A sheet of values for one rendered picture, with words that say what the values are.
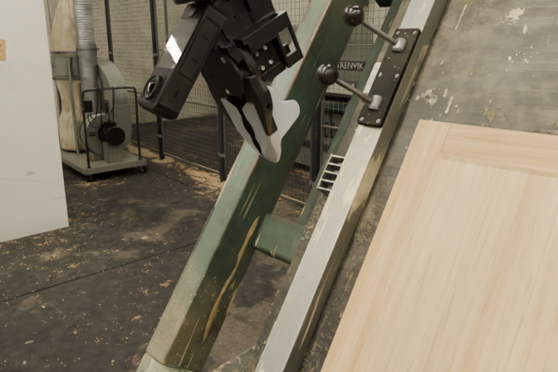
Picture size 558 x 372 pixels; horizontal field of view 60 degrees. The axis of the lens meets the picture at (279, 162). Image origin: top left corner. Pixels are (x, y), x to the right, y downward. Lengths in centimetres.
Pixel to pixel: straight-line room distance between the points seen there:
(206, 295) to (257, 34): 61
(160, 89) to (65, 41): 578
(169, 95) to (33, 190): 378
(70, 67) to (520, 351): 586
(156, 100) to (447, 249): 48
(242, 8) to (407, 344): 50
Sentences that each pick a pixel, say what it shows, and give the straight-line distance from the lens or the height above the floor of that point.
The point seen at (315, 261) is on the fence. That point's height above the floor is 113.
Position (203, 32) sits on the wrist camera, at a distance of 47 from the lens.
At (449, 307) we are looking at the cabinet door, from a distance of 74.
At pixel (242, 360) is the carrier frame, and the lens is 117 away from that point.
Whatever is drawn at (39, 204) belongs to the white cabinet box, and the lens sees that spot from 425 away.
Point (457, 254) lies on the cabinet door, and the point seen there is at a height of 118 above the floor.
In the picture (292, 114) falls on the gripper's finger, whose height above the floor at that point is 140.
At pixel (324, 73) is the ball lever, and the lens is 82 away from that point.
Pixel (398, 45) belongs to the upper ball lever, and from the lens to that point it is 91.
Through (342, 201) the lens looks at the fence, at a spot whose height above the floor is 122.
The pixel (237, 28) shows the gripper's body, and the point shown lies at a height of 149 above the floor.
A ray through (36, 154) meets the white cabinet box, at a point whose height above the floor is 63.
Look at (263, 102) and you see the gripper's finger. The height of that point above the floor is 142.
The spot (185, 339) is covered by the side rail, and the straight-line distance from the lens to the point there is 98.
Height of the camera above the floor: 148
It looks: 14 degrees down
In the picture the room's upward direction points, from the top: straight up
